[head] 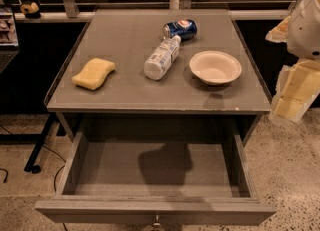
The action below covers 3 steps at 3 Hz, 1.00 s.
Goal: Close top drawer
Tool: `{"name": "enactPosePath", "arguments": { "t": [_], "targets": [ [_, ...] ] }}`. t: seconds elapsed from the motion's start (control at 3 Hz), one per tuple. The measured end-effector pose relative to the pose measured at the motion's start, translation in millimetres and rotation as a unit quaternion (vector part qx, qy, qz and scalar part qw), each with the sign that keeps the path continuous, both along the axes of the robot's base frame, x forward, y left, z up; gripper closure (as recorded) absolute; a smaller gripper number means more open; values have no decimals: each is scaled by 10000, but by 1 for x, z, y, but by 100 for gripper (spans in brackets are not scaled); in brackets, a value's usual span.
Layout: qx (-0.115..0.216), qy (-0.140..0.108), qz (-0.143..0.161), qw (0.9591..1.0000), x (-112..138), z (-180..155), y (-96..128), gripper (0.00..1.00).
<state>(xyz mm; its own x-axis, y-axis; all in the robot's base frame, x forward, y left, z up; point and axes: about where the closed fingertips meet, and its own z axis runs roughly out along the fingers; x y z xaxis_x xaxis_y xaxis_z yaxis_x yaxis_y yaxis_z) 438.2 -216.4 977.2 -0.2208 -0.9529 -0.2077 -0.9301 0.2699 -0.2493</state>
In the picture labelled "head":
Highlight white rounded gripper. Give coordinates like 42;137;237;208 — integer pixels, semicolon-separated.
265;0;320;123

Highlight grey top drawer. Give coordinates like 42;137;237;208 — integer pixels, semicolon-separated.
36;132;275;225

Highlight grey drawer cabinet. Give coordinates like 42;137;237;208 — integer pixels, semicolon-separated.
47;9;270;137

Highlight metal top drawer knob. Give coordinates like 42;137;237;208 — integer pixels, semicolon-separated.
152;215;162;228

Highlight white paper bowl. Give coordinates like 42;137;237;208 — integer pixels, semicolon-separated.
189;51;242;85

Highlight blue soda can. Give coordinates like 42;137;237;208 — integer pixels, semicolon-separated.
162;19;197;41

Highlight clear plastic water bottle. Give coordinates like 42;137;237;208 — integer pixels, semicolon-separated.
144;35;181;80

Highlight yellow sponge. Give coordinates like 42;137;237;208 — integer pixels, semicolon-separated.
72;58;115;90

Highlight yellow black tape dispenser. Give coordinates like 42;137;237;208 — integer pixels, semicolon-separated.
20;1;41;18

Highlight black desk leg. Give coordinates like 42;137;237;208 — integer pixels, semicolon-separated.
24;114;55;174

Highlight laptop on left desk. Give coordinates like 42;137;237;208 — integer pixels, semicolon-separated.
0;4;20;73

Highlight black floor cable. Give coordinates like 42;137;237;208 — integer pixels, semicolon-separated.
0;124;69;231

